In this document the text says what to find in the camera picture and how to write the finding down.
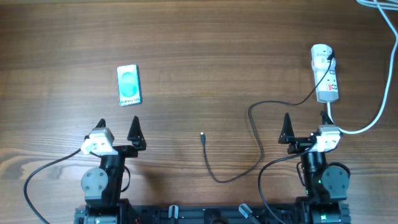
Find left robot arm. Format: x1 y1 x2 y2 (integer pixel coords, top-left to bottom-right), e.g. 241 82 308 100
74 116 147 224

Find left camera black cable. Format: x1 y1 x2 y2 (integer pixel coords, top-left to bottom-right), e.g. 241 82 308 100
23 148 82 224

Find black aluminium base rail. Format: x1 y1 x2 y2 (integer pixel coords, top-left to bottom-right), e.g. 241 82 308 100
74 203 351 224

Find Galaxy S25 smartphone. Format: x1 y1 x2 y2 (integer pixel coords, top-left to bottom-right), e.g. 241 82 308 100
116 64 142 106

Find white power strip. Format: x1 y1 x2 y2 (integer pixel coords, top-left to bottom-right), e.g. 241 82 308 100
311 44 339 103

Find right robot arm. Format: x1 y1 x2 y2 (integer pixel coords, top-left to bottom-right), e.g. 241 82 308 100
278 111 351 224

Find white power strip cord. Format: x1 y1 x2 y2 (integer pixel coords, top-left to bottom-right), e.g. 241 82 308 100
326 0 398 135

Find right camera black cable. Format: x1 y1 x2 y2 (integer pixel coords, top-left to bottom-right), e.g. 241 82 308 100
257 144 317 224

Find camera black cable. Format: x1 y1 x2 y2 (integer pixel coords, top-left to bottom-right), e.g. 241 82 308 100
23 148 82 224
257 144 317 224

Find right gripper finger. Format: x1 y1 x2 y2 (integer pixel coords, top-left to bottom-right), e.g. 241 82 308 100
320 111 333 125
278 113 295 144

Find white USB charger plug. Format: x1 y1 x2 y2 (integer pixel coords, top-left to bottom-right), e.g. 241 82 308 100
312 55 336 72

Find black USB charging cable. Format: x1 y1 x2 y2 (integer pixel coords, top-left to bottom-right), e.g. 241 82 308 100
200 50 336 184

